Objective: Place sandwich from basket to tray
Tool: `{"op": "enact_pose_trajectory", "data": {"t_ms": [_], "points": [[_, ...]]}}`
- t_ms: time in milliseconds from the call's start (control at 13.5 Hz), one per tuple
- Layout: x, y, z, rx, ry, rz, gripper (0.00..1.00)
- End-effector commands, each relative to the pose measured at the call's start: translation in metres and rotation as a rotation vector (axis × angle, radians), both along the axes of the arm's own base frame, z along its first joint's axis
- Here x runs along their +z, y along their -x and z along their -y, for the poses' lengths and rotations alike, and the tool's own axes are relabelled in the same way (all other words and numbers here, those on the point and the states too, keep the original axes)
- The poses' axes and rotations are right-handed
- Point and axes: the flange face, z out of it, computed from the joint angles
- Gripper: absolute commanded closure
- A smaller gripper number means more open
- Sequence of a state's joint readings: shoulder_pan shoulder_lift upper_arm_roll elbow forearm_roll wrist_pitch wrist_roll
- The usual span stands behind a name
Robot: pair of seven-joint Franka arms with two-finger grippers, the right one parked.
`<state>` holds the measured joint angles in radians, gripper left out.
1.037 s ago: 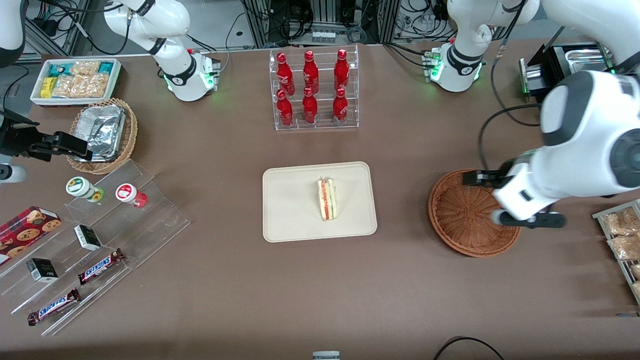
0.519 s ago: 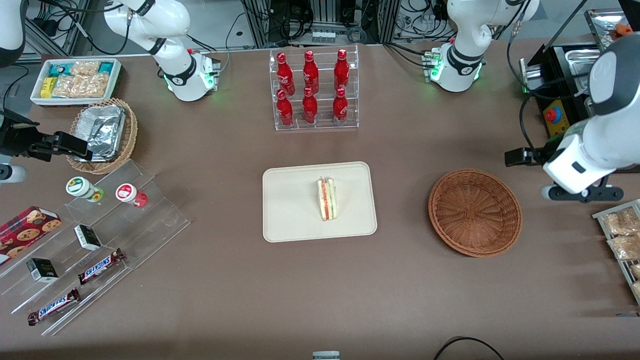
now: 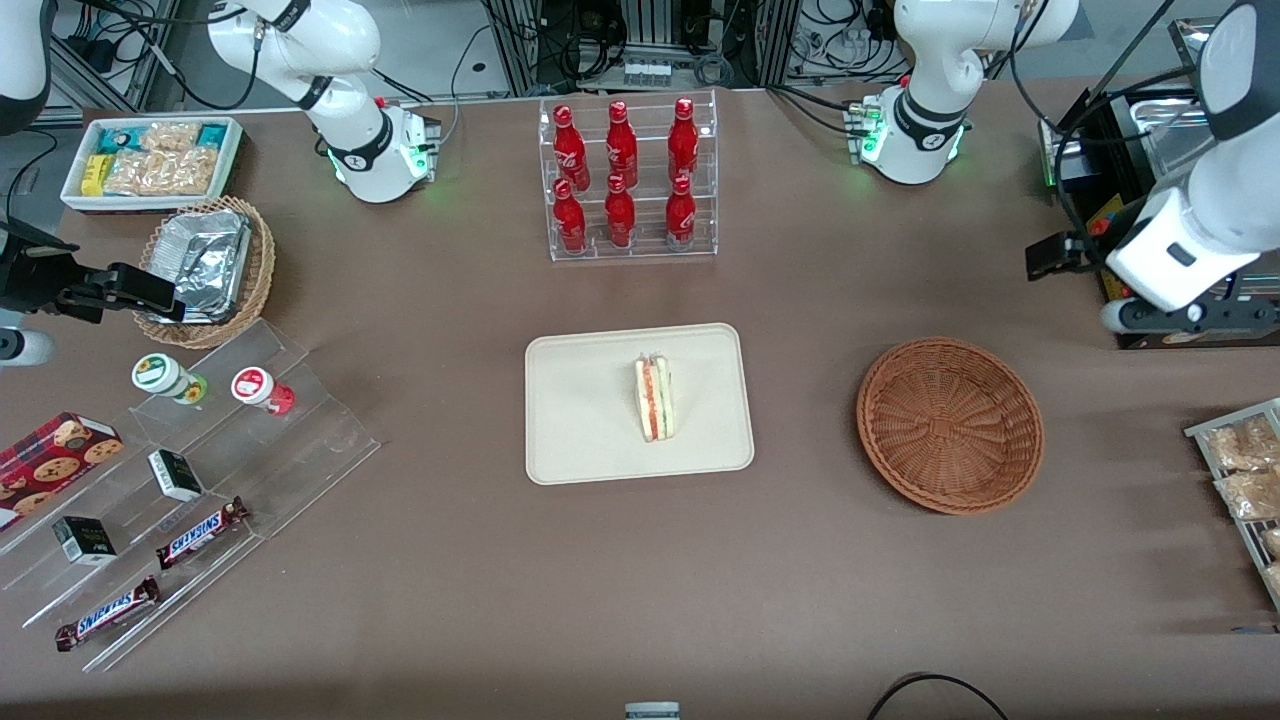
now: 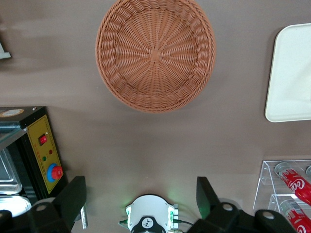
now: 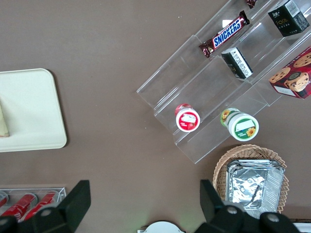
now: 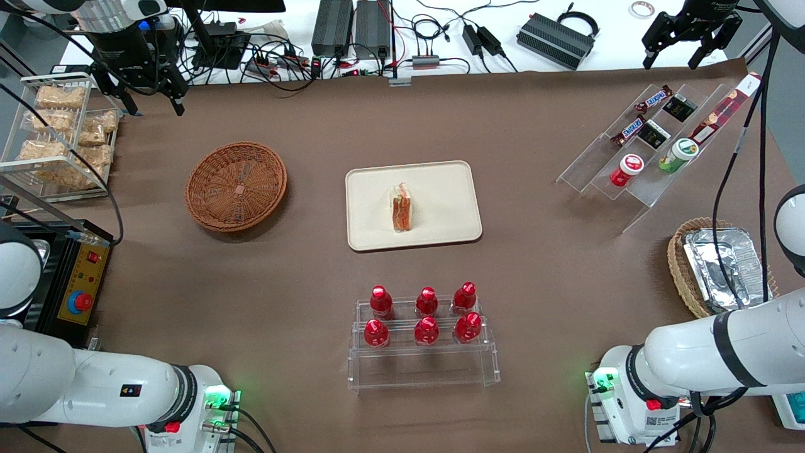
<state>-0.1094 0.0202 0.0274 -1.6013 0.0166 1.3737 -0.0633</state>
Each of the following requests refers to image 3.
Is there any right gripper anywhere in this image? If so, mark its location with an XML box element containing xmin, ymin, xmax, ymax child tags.
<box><xmin>0</xmin><ymin>222</ymin><xmax>189</xmax><ymax>324</ymax></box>

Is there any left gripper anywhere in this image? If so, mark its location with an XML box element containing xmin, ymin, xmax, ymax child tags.
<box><xmin>1025</xmin><ymin>184</ymin><xmax>1264</xmax><ymax>314</ymax></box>

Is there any triangular sandwich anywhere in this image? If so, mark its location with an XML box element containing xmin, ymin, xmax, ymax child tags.
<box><xmin>634</xmin><ymin>352</ymin><xmax>676</xmax><ymax>443</ymax></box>

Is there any tan oval wicker basket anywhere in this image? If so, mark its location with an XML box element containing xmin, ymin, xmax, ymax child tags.
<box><xmin>133</xmin><ymin>196</ymin><xmax>276</xmax><ymax>350</ymax></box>

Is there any brown round wicker basket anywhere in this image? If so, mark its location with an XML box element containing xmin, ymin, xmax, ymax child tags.
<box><xmin>856</xmin><ymin>337</ymin><xmax>1046</xmax><ymax>516</ymax></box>

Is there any tray of packaged snacks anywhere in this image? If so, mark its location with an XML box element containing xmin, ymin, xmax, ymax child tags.
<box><xmin>1185</xmin><ymin>398</ymin><xmax>1280</xmax><ymax>611</ymax></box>

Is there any cream plastic tray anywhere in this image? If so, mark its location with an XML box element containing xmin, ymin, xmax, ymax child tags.
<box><xmin>525</xmin><ymin>322</ymin><xmax>756</xmax><ymax>486</ymax></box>

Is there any aluminium foil container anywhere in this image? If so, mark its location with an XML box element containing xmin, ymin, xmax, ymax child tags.
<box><xmin>150</xmin><ymin>209</ymin><xmax>252</xmax><ymax>324</ymax></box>

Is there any green lid cup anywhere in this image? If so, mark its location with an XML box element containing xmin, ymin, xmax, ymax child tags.
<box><xmin>132</xmin><ymin>354</ymin><xmax>209</xmax><ymax>405</ymax></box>

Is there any clear bag of crackers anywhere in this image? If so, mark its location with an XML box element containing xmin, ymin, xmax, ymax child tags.
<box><xmin>103</xmin><ymin>148</ymin><xmax>219</xmax><ymax>197</ymax></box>
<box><xmin>140</xmin><ymin>122</ymin><xmax>203</xmax><ymax>155</ymax></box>

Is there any black hot dog roller machine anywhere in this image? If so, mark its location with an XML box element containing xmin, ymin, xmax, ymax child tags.
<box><xmin>1038</xmin><ymin>15</ymin><xmax>1280</xmax><ymax>351</ymax></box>

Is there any red lid cup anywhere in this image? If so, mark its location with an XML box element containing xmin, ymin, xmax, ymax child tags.
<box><xmin>231</xmin><ymin>367</ymin><xmax>296</xmax><ymax>416</ymax></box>

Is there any white rectangular snack bin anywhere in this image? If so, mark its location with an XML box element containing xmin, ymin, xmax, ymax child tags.
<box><xmin>60</xmin><ymin>116</ymin><xmax>245</xmax><ymax>214</ymax></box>

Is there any small black box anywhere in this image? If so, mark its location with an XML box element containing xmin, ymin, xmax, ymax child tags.
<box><xmin>52</xmin><ymin>516</ymin><xmax>118</xmax><ymax>566</ymax></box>
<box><xmin>148</xmin><ymin>449</ymin><xmax>204</xmax><ymax>502</ymax></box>

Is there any red cookie box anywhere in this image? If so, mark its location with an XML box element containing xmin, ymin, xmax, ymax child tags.
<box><xmin>0</xmin><ymin>412</ymin><xmax>124</xmax><ymax>531</ymax></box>

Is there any clear acrylic step display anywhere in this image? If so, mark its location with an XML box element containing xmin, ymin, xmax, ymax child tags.
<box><xmin>0</xmin><ymin>318</ymin><xmax>381</xmax><ymax>673</ymax></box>

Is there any snickers bar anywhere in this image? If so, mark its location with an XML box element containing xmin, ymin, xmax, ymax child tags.
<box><xmin>55</xmin><ymin>576</ymin><xmax>161</xmax><ymax>652</ymax></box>
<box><xmin>155</xmin><ymin>497</ymin><xmax>251</xmax><ymax>571</ymax></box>

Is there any red cola bottle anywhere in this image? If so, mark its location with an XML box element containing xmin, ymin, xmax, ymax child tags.
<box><xmin>605</xmin><ymin>100</ymin><xmax>639</xmax><ymax>189</ymax></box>
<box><xmin>553</xmin><ymin>178</ymin><xmax>588</xmax><ymax>253</ymax></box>
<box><xmin>665</xmin><ymin>175</ymin><xmax>698</xmax><ymax>251</ymax></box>
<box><xmin>604</xmin><ymin>174</ymin><xmax>637</xmax><ymax>249</ymax></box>
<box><xmin>667</xmin><ymin>97</ymin><xmax>700</xmax><ymax>183</ymax></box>
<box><xmin>552</xmin><ymin>104</ymin><xmax>591</xmax><ymax>191</ymax></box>

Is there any clear acrylic bottle rack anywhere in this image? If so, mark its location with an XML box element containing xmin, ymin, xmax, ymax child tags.
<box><xmin>538</xmin><ymin>90</ymin><xmax>719</xmax><ymax>263</ymax></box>

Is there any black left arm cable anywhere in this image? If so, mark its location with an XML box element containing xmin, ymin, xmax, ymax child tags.
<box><xmin>1008</xmin><ymin>0</ymin><xmax>1216</xmax><ymax>266</ymax></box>

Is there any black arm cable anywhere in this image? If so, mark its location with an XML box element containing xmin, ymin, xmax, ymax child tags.
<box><xmin>75</xmin><ymin>0</ymin><xmax>266</xmax><ymax>111</ymax></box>
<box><xmin>1008</xmin><ymin>0</ymin><xmax>1216</xmax><ymax>266</ymax></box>

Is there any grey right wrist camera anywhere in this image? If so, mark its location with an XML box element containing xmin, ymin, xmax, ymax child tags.
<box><xmin>0</xmin><ymin>328</ymin><xmax>57</xmax><ymax>368</ymax></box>

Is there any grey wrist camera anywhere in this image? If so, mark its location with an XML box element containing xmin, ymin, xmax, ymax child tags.
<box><xmin>1100</xmin><ymin>295</ymin><xmax>1280</xmax><ymax>336</ymax></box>
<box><xmin>0</xmin><ymin>328</ymin><xmax>57</xmax><ymax>368</ymax></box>

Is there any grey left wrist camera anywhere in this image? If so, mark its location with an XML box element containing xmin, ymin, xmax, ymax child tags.
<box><xmin>1100</xmin><ymin>295</ymin><xmax>1280</xmax><ymax>336</ymax></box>

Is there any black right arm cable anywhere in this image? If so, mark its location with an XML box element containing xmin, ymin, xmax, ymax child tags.
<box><xmin>75</xmin><ymin>0</ymin><xmax>266</xmax><ymax>111</ymax></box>

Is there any black floor cable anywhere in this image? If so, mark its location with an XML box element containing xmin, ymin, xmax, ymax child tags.
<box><xmin>865</xmin><ymin>673</ymin><xmax>1011</xmax><ymax>720</ymax></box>

